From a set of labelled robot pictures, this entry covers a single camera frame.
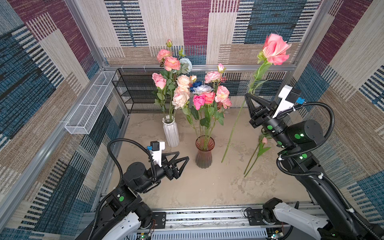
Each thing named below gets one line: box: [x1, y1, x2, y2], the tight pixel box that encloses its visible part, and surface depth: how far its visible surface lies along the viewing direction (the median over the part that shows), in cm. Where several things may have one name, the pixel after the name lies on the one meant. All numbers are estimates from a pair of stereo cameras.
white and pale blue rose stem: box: [179, 57, 193, 74], surface depth 75 cm
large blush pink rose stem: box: [173, 83, 191, 100], surface depth 71 cm
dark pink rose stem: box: [203, 91, 217, 145], surface depth 66 cm
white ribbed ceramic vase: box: [162, 115, 180, 148], surface depth 88 cm
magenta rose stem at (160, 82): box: [151, 72, 167, 121], surface depth 74 cm
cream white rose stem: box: [171, 92, 199, 142], surface depth 67 cm
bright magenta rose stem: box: [191, 95, 206, 145], surface depth 62 cm
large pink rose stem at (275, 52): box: [221, 34, 292, 164], surface depth 39 cm
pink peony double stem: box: [157, 49, 181, 121], surface depth 72 cm
